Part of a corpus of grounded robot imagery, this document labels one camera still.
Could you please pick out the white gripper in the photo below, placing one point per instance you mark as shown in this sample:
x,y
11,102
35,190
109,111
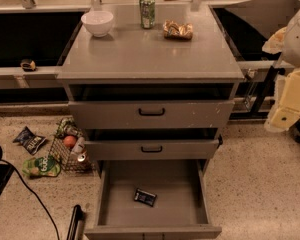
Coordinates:
x,y
297,42

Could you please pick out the dark blue rxbar wrapper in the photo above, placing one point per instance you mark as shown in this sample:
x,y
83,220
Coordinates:
x,y
145,197

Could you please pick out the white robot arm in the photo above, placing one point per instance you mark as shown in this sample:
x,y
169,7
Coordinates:
x,y
290,52

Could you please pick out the grey middle drawer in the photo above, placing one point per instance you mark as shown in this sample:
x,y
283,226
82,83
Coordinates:
x,y
151,150

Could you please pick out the grey drawer cabinet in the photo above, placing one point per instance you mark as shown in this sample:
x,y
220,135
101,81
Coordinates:
x,y
134,64

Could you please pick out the grey open bottom drawer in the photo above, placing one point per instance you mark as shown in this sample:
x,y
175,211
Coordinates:
x,y
179,212

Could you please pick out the grey top drawer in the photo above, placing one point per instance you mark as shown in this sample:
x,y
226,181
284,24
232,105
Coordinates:
x,y
150,115

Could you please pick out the black tray stand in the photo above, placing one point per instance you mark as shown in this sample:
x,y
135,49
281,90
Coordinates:
x,y
247,26

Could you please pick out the gold crinkled snack bag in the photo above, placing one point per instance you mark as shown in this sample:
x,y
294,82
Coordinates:
x,y
173,30

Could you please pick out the green soda can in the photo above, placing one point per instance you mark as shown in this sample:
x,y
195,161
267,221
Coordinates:
x,y
147,13

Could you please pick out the white bowl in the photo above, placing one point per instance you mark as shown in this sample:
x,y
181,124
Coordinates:
x,y
98,23

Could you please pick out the silver can in basket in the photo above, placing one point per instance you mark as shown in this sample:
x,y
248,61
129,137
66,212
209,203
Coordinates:
x,y
83,159

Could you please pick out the green bag in basket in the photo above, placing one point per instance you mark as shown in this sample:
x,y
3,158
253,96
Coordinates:
x,y
67,127

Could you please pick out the orange fruit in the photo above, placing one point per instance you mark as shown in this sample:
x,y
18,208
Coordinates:
x,y
69,141

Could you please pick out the green snack bag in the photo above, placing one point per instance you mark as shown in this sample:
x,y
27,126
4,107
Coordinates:
x,y
45,166

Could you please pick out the black object bottom edge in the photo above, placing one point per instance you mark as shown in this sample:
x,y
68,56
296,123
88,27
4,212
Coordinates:
x,y
76,227

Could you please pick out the yellow black tape measure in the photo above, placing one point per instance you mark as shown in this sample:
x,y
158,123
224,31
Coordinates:
x,y
28,65

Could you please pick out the blue chip bag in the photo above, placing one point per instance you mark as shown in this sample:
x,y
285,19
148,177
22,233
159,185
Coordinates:
x,y
29,140

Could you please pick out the wire basket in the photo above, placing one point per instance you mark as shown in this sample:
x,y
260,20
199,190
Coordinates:
x,y
67,157

